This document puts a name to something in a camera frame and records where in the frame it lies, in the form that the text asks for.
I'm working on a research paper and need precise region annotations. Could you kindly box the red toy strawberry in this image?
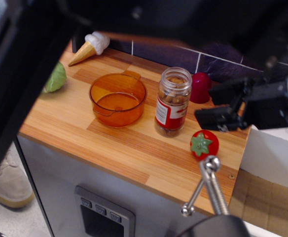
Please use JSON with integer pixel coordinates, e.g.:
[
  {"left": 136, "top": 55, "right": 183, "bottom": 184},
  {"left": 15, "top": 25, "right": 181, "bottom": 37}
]
[{"left": 190, "top": 130, "right": 219, "bottom": 160}]

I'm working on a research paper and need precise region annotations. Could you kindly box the green toy cabbage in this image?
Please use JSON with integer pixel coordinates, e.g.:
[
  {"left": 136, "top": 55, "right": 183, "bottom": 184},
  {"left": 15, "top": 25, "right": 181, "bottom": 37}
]
[{"left": 42, "top": 62, "right": 67, "bottom": 93}]

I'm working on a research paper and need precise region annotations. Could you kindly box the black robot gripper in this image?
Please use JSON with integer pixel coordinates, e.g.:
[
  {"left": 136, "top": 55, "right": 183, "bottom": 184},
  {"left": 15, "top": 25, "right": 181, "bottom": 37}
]
[{"left": 194, "top": 77, "right": 288, "bottom": 131}]

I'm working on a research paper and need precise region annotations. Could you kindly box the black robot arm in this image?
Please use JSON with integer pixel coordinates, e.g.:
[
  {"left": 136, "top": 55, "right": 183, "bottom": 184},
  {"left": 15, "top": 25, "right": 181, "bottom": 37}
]
[{"left": 0, "top": 0, "right": 288, "bottom": 163}]

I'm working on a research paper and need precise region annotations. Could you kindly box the grey toy oven cabinet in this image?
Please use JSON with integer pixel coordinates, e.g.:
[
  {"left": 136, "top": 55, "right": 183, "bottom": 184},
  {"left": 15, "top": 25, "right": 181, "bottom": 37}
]
[{"left": 15, "top": 136, "right": 205, "bottom": 237}]

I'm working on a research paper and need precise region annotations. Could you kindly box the black clamp base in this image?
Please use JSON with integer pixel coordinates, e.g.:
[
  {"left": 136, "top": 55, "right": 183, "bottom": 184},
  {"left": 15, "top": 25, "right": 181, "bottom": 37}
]
[{"left": 177, "top": 215, "right": 250, "bottom": 237}]

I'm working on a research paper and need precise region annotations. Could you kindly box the grey oven control panel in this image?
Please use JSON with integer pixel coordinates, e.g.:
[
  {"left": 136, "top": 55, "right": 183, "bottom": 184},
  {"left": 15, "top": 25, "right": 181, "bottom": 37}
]
[{"left": 74, "top": 186, "right": 136, "bottom": 237}]

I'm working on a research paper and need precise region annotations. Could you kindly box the orange transparent plastic pot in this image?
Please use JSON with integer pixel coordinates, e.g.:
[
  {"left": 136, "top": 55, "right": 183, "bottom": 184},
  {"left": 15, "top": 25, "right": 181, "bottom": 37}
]
[{"left": 89, "top": 71, "right": 147, "bottom": 127}]

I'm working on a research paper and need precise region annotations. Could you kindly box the beige suede shoe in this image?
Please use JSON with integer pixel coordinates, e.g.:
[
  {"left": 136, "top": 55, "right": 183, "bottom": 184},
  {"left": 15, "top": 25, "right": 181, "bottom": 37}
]
[{"left": 0, "top": 150, "right": 35, "bottom": 209}]

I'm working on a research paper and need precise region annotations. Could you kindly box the clear jar of almonds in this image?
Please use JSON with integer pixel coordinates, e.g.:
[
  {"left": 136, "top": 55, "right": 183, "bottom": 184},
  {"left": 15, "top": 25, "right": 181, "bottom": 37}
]
[{"left": 155, "top": 67, "right": 192, "bottom": 137}]

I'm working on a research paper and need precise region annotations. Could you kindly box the dark red jar lid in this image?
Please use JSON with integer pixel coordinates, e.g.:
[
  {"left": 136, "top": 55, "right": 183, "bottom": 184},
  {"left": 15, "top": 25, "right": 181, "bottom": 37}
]
[{"left": 190, "top": 72, "right": 212, "bottom": 104}]

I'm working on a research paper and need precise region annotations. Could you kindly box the white toy sink block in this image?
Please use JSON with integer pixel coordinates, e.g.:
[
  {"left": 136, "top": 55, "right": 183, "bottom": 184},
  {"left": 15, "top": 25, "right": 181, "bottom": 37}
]
[{"left": 241, "top": 126, "right": 288, "bottom": 188}]

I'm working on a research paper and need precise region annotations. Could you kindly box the toy ice cream cone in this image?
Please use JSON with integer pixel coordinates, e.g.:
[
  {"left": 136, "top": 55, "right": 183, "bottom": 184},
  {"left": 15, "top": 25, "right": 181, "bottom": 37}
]
[{"left": 68, "top": 32, "right": 110, "bottom": 67}]

